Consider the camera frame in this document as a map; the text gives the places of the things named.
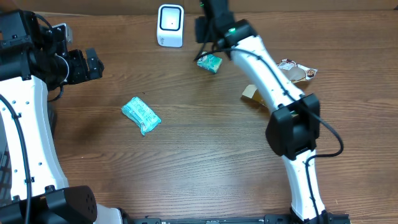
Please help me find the small teal tissue pack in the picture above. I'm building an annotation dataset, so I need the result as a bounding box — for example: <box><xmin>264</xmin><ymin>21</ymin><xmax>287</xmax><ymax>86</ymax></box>
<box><xmin>197</xmin><ymin>54</ymin><xmax>223</xmax><ymax>73</ymax></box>

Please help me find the brown beige snack pouch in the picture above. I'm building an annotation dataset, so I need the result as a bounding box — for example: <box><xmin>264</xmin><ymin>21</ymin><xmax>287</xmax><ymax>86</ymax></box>
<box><xmin>241</xmin><ymin>58</ymin><xmax>318</xmax><ymax>106</ymax></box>

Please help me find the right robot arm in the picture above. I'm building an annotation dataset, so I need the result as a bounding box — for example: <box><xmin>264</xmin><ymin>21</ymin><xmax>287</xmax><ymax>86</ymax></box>
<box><xmin>197</xmin><ymin>0</ymin><xmax>326</xmax><ymax>223</ymax></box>

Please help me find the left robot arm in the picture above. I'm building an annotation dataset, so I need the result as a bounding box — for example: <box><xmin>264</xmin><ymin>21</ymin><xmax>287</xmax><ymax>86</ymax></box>
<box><xmin>1</xmin><ymin>9</ymin><xmax>129</xmax><ymax>223</ymax></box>

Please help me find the white barcode scanner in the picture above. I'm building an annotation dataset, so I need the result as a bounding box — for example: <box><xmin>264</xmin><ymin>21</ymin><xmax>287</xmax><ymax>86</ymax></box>
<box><xmin>157</xmin><ymin>4</ymin><xmax>185</xmax><ymax>48</ymax></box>

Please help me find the grey plastic mesh basket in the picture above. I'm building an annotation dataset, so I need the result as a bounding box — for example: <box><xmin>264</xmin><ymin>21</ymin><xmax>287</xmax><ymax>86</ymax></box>
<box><xmin>0</xmin><ymin>149</ymin><xmax>12</xmax><ymax>207</ymax></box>

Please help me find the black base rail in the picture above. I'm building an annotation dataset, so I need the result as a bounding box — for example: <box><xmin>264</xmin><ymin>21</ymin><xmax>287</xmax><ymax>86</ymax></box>
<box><xmin>127</xmin><ymin>213</ymin><xmax>351</xmax><ymax>224</ymax></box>

